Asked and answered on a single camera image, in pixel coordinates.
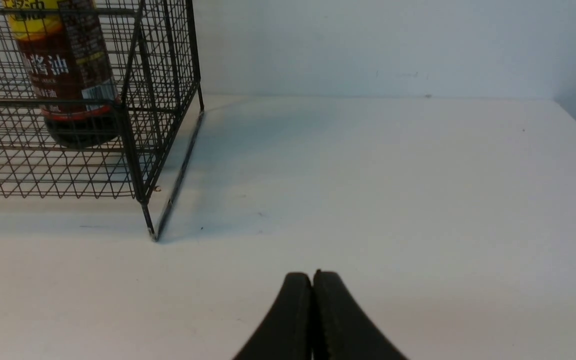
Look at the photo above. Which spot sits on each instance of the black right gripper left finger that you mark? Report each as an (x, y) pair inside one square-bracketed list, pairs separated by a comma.
[(284, 333)]

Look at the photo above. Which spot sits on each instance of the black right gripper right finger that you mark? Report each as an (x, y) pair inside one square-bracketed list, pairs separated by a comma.
[(342, 330)]

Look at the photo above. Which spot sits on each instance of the dark soy sauce bottle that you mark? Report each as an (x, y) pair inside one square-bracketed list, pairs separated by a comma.
[(64, 53)]

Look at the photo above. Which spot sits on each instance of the black wire mesh shelf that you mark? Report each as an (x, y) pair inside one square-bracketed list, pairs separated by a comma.
[(153, 50)]

